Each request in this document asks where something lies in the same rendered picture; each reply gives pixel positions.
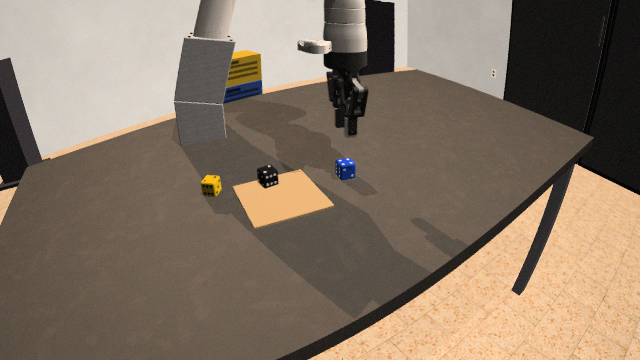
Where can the tan square mat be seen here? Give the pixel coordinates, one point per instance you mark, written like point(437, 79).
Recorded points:
point(294, 196)

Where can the yellow die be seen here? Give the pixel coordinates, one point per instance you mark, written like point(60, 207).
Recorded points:
point(211, 186)

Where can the blue die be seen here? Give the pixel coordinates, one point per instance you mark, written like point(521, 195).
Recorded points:
point(345, 168)

